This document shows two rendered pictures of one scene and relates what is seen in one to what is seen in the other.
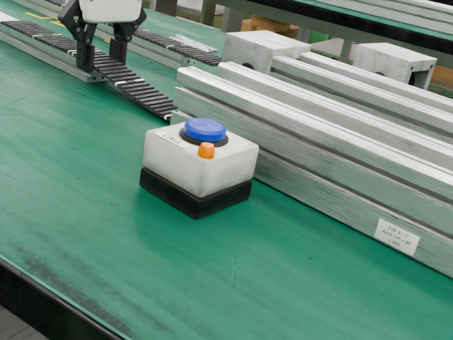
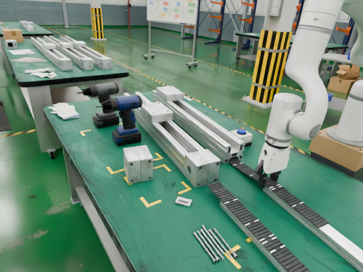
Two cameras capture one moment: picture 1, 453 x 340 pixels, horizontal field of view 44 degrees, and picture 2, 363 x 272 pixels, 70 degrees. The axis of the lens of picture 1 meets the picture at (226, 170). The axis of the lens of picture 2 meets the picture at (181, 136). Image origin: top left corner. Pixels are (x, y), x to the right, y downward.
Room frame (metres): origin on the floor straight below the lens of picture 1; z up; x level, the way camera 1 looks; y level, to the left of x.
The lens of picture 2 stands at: (1.63, 0.24, 1.37)
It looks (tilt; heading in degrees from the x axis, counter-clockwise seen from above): 27 degrees down; 205
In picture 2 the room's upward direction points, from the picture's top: 3 degrees clockwise
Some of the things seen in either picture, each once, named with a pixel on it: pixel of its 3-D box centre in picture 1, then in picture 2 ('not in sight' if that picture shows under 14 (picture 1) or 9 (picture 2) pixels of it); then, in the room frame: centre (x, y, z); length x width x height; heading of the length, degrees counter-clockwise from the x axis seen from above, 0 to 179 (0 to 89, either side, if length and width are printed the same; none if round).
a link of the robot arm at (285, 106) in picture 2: not in sight; (284, 115); (0.80, 0.21, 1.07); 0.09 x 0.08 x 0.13; 58
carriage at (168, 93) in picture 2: not in sight; (169, 95); (0.30, -0.48, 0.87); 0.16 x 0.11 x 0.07; 54
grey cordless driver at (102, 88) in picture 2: not in sight; (99, 105); (0.70, -0.66, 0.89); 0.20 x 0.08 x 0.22; 152
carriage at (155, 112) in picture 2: not in sight; (156, 114); (0.60, -0.39, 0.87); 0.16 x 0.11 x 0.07; 54
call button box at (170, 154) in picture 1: (205, 162); (239, 138); (0.51, 0.02, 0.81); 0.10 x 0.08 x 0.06; 144
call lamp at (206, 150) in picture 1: (206, 149); not in sight; (0.46, 0.02, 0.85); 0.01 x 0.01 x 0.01
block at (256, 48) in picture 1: (259, 70); (204, 167); (0.85, -0.02, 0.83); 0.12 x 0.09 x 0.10; 144
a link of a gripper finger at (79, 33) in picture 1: (79, 47); (277, 174); (0.76, 0.23, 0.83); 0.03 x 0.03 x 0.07; 54
